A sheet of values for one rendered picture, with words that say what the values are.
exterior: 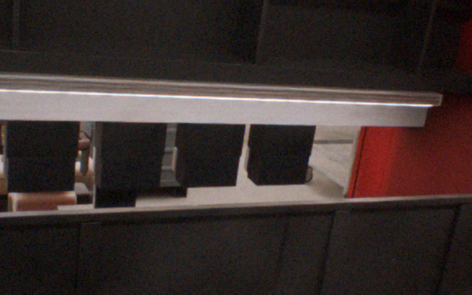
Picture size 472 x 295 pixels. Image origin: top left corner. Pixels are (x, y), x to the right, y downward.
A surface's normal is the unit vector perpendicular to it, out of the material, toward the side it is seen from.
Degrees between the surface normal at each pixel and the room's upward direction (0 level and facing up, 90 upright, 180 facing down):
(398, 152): 90
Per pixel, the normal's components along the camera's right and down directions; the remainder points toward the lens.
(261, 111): 0.39, 0.32
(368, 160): -0.91, 0.00
